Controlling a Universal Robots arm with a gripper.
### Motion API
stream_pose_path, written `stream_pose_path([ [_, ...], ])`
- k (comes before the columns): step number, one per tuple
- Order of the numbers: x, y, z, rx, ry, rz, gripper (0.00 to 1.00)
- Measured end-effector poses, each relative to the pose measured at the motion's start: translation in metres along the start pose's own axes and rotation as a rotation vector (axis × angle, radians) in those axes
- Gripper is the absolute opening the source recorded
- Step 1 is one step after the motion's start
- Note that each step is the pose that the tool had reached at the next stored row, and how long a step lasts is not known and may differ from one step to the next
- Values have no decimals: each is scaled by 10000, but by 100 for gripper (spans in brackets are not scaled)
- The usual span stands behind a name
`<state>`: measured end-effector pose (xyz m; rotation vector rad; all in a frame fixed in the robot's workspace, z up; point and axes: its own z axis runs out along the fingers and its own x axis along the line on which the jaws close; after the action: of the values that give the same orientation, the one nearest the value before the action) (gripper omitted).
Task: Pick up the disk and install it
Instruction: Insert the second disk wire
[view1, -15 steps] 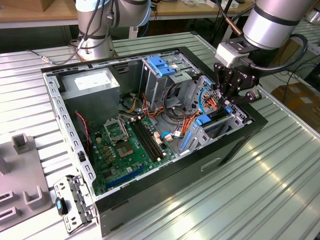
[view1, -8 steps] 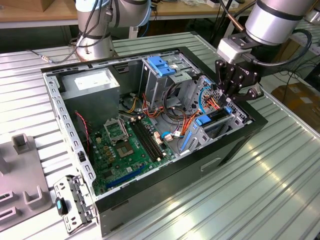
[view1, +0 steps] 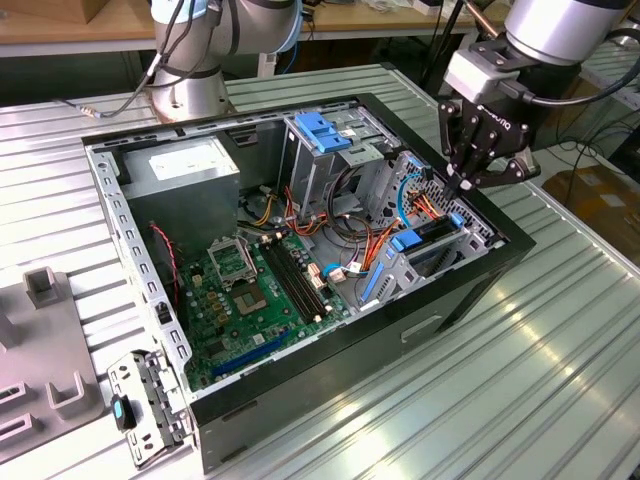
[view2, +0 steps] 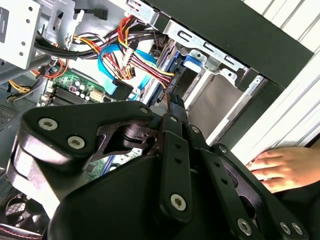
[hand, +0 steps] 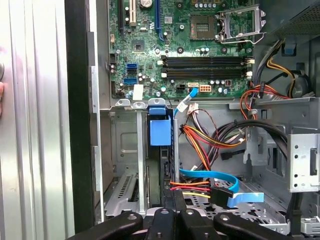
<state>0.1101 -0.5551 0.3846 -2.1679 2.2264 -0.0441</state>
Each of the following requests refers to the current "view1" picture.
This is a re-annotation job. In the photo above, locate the CPU socket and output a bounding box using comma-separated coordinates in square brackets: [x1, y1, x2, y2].
[228, 282, 274, 319]

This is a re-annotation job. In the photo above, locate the metal optical drive cage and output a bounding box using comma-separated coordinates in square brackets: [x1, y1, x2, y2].
[277, 106, 402, 222]

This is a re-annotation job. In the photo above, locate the copper cable connector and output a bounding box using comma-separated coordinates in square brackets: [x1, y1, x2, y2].
[467, 2, 502, 40]

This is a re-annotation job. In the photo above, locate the brown cardboard box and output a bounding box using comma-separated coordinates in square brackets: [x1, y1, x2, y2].
[542, 167, 640, 251]

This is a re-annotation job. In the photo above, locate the red black fan wire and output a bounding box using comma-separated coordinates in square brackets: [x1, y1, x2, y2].
[149, 223, 181, 306]

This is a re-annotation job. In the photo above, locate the long wooden desk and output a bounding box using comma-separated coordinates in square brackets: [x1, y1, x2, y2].
[0, 0, 511, 59]

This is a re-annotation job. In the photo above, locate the black RAM slot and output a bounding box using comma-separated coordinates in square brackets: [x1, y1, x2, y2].
[272, 238, 332, 317]
[259, 241, 317, 325]

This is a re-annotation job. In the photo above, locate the metal disk bay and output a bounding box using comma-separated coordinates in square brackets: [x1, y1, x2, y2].
[357, 148, 506, 312]

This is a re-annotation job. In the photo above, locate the grey power supply unit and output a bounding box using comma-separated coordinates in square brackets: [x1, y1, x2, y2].
[119, 134, 242, 262]

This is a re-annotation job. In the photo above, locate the black open PC case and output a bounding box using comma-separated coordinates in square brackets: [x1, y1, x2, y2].
[79, 92, 539, 476]

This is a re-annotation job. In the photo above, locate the grey parts rack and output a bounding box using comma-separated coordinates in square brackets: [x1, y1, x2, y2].
[0, 268, 106, 461]

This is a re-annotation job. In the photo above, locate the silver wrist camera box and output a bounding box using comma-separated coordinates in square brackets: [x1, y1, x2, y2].
[443, 39, 524, 105]

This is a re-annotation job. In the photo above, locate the blue expansion slot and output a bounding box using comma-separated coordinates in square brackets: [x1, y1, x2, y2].
[209, 329, 294, 380]

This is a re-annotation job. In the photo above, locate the black camera cable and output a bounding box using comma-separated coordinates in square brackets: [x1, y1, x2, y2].
[504, 29, 640, 107]

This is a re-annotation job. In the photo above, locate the black case fan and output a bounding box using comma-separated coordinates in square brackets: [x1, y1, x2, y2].
[148, 227, 190, 334]

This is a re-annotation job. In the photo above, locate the black stand pole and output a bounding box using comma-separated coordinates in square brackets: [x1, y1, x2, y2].
[419, 0, 466, 99]

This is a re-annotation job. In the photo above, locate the metal expansion card bracket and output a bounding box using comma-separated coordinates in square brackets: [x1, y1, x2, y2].
[106, 349, 197, 471]

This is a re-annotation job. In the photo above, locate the orange red wire bundle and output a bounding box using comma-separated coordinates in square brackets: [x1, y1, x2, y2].
[283, 185, 400, 274]

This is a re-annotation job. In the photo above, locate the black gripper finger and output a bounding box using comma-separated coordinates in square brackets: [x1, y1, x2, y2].
[459, 130, 529, 192]
[439, 101, 481, 197]

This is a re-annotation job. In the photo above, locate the blue wire white plug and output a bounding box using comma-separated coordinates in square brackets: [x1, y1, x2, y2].
[322, 259, 372, 286]

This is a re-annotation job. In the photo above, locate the black blue bracket tab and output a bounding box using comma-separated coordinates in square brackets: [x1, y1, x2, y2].
[109, 393, 139, 431]

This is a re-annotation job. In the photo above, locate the hard disk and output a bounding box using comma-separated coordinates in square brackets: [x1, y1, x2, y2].
[359, 212, 466, 307]

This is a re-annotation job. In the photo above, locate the arm cable with connector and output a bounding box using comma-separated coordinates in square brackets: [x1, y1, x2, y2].
[52, 0, 226, 120]

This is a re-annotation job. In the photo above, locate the orange red power wire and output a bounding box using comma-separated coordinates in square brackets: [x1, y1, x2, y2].
[407, 189, 451, 225]

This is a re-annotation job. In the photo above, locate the blue data wire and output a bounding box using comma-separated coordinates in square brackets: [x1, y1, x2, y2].
[398, 171, 427, 230]

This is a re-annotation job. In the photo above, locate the metal socket cover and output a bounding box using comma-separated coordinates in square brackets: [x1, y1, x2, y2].
[206, 236, 260, 290]

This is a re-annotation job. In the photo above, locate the small cardboard box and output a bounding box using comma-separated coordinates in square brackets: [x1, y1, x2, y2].
[49, 0, 110, 25]

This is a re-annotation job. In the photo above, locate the green motherboard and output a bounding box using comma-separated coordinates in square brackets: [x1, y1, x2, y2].
[177, 232, 352, 394]

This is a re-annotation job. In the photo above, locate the black cable bundle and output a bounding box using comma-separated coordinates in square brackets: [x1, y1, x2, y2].
[325, 167, 377, 242]

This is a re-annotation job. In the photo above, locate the blue drive cage latch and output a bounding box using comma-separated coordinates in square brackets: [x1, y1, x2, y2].
[294, 112, 354, 155]

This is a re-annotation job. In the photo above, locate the yellow black wire bundle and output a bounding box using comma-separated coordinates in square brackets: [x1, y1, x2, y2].
[238, 192, 282, 229]

